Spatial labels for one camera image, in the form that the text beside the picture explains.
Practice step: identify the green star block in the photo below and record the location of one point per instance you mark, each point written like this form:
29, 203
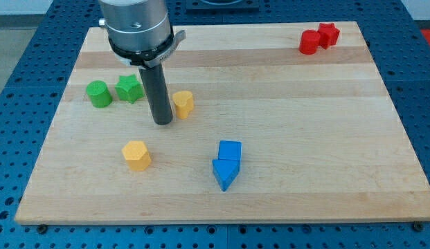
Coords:
129, 88

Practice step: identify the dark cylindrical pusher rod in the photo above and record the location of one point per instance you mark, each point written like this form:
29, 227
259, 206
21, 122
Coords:
157, 94

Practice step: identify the yellow heart block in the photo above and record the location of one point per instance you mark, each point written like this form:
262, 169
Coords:
184, 103

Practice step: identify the blue triangle block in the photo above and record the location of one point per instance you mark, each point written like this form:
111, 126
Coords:
225, 172

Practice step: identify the blue cube block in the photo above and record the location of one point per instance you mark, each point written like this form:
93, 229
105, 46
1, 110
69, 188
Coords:
230, 150

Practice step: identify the red star block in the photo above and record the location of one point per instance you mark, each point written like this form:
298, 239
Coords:
329, 35

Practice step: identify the yellow hexagon block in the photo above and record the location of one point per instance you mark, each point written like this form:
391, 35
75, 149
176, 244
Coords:
136, 155

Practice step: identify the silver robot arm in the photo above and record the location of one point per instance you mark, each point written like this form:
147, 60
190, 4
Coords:
139, 31

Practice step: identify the green cylinder block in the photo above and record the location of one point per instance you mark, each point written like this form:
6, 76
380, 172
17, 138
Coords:
99, 94

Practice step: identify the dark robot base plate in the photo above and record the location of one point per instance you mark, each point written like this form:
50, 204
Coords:
221, 5

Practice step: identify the red cylinder block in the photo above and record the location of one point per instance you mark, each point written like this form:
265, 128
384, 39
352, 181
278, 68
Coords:
309, 42

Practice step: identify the wooden board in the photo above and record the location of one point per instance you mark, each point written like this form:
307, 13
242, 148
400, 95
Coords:
321, 139

